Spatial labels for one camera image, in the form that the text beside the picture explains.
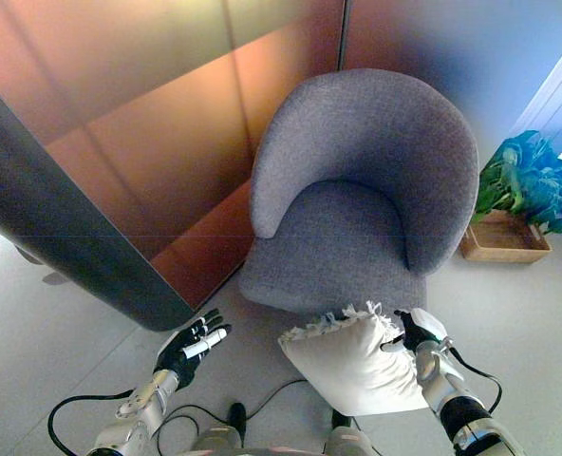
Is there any robot right hand black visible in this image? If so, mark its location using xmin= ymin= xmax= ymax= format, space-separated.
xmin=380 ymin=307 xmax=448 ymax=365

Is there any robot left hand black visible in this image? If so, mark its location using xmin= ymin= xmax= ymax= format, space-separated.
xmin=153 ymin=308 xmax=233 ymax=391

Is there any white fringed pillow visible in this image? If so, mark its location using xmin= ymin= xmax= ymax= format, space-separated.
xmin=278 ymin=299 xmax=429 ymax=418

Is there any robot left leg silver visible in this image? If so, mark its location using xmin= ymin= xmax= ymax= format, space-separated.
xmin=193 ymin=402 xmax=249 ymax=456

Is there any robot leg silver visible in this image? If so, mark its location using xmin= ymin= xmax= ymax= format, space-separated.
xmin=193 ymin=402 xmax=249 ymax=456
xmin=326 ymin=408 xmax=372 ymax=456

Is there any wooden planter box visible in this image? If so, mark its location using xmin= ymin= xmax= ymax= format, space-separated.
xmin=459 ymin=208 xmax=553 ymax=262

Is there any robot right leg silver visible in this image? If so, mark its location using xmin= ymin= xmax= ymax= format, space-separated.
xmin=326 ymin=408 xmax=372 ymax=456

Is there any green leafy plant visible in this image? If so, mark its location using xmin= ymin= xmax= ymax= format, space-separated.
xmin=473 ymin=130 xmax=562 ymax=237

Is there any grey upholstered tub armchair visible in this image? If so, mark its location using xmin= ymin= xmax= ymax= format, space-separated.
xmin=237 ymin=67 xmax=480 ymax=317

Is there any dark grey upholstered partition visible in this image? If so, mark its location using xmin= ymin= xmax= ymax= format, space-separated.
xmin=0 ymin=68 xmax=201 ymax=333

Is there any white slatted window blind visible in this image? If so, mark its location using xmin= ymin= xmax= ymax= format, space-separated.
xmin=517 ymin=18 xmax=562 ymax=165

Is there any thin black floor cable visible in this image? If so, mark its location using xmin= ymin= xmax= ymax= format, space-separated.
xmin=242 ymin=377 xmax=309 ymax=424
xmin=159 ymin=403 xmax=231 ymax=441

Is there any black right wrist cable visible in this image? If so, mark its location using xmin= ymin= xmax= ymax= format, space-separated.
xmin=449 ymin=346 xmax=504 ymax=414

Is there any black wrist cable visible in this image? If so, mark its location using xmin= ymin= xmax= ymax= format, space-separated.
xmin=449 ymin=346 xmax=504 ymax=414
xmin=47 ymin=389 xmax=138 ymax=456

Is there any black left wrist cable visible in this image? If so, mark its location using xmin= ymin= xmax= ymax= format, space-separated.
xmin=47 ymin=389 xmax=138 ymax=456

